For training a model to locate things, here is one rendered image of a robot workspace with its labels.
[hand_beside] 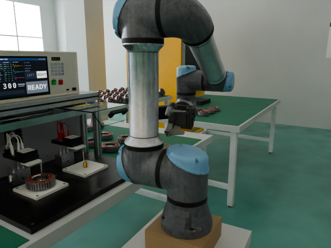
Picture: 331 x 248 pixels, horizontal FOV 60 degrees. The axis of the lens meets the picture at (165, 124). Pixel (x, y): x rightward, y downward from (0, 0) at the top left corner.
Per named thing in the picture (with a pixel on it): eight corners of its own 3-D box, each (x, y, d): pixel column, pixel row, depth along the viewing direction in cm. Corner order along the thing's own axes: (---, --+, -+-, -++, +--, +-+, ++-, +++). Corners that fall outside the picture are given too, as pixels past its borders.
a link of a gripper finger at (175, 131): (182, 136, 85) (186, 121, 93) (162, 134, 86) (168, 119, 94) (182, 144, 87) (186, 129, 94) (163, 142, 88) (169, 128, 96)
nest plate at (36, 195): (68, 185, 120) (68, 182, 119) (36, 200, 107) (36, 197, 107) (45, 178, 127) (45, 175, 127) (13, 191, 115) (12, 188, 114)
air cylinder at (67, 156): (74, 162, 147) (73, 152, 145) (62, 167, 140) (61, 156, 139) (67, 160, 149) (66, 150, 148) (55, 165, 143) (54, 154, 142)
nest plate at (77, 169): (108, 167, 140) (108, 165, 140) (84, 177, 127) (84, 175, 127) (85, 161, 147) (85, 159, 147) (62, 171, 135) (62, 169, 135)
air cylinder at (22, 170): (31, 179, 126) (30, 167, 125) (15, 185, 120) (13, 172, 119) (24, 176, 129) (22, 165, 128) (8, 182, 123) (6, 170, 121)
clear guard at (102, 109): (136, 117, 142) (136, 105, 140) (102, 127, 121) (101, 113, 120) (88, 110, 158) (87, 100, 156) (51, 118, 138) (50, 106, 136)
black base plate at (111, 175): (147, 169, 144) (147, 165, 143) (31, 234, 90) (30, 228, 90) (80, 153, 167) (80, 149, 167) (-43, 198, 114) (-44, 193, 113)
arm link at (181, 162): (201, 206, 75) (202, 157, 72) (154, 197, 80) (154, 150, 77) (213, 188, 85) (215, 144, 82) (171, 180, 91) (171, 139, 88)
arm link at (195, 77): (207, 65, 111) (206, 93, 114) (180, 65, 115) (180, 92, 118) (201, 66, 104) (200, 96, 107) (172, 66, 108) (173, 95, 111)
